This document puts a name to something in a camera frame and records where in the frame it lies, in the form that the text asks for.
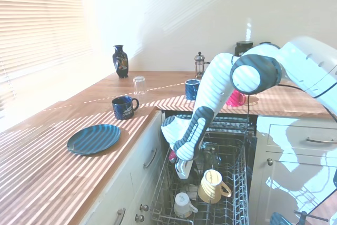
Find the yellow mug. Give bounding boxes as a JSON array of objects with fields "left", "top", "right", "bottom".
[{"left": 197, "top": 169, "right": 232, "bottom": 204}]

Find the blue plate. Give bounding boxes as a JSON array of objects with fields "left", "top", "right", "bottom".
[{"left": 66, "top": 124, "right": 121, "bottom": 156}]

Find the metal drawer handle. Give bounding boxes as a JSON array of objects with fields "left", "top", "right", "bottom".
[
  {"left": 306, "top": 136, "right": 337, "bottom": 144},
  {"left": 115, "top": 208, "right": 126, "bottom": 225},
  {"left": 143, "top": 148, "right": 158, "bottom": 169}
]

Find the black camera stand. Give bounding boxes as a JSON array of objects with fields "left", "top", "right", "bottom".
[{"left": 294, "top": 167, "right": 337, "bottom": 225}]

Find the dishwasher top rack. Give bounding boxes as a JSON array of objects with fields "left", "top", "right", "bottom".
[{"left": 164, "top": 111, "right": 257, "bottom": 138}]

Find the pink mug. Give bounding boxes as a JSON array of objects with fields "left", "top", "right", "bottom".
[{"left": 226, "top": 89, "right": 247, "bottom": 107}]

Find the glass French press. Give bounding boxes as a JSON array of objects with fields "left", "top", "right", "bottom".
[{"left": 194, "top": 51, "right": 211, "bottom": 78}]

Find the clear drinking glass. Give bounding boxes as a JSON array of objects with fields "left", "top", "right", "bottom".
[{"left": 132, "top": 75, "right": 147, "bottom": 96}]

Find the window blind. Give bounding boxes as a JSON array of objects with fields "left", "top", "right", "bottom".
[{"left": 0, "top": 0, "right": 94, "bottom": 85}]

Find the dark blue porcelain vase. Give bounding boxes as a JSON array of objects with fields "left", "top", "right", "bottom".
[{"left": 112, "top": 45, "right": 129, "bottom": 79}]

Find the blue object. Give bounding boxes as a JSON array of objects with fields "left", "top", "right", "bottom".
[{"left": 270, "top": 212, "right": 293, "bottom": 225}]

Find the dark blue printed mug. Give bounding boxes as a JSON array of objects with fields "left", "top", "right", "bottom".
[{"left": 111, "top": 96, "right": 140, "bottom": 120}]

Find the white mug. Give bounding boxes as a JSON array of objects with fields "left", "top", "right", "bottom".
[{"left": 173, "top": 192, "right": 199, "bottom": 218}]

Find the white wire dishwasher rack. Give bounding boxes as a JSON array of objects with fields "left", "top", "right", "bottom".
[{"left": 150, "top": 135, "right": 251, "bottom": 225}]

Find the black lidded jar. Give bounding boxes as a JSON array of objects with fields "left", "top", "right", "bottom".
[{"left": 235, "top": 41, "right": 254, "bottom": 57}]

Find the blue striped mug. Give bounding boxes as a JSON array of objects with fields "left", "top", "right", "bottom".
[{"left": 184, "top": 79, "right": 202, "bottom": 101}]

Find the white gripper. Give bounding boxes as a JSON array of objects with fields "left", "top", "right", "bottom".
[{"left": 175, "top": 158, "right": 197, "bottom": 181}]

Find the dark glass in rack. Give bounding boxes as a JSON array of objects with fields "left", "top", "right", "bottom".
[{"left": 201, "top": 142, "right": 222, "bottom": 170}]

